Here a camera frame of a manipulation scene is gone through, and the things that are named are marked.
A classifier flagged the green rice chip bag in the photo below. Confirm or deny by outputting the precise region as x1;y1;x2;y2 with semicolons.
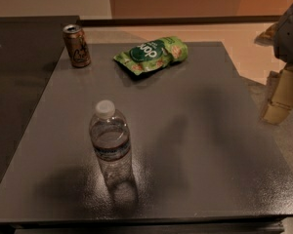
113;36;188;76

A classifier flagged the brown soda can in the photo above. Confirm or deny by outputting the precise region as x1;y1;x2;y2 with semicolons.
63;24;91;68

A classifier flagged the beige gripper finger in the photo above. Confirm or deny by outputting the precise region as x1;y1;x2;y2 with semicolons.
254;22;278;46
261;63;293;125

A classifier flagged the clear plastic water bottle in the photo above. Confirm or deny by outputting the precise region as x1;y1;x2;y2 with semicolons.
89;99;132;189

